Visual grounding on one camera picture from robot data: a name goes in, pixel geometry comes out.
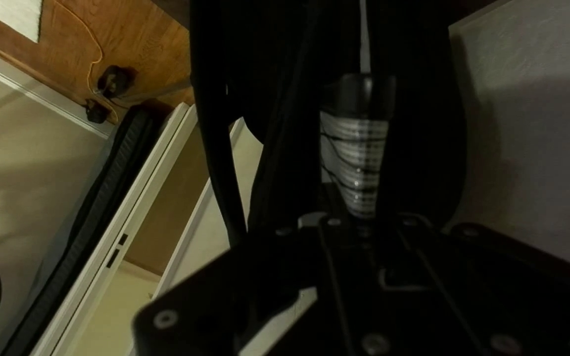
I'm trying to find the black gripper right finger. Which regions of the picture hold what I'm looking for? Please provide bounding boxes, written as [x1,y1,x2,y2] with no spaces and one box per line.
[371,210,570,356]

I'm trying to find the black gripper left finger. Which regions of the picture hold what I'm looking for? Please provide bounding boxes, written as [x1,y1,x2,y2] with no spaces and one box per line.
[129,210,367,356]

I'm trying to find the black wallet silver woven panel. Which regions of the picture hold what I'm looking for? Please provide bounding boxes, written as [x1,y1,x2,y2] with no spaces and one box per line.
[317,73,398,223]

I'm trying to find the black ribbed strip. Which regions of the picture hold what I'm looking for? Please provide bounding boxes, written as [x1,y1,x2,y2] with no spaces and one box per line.
[0,107,169,356]

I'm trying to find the black power plug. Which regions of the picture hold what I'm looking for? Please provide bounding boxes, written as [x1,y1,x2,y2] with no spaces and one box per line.
[84,97,111,127]
[96,63,139,101]

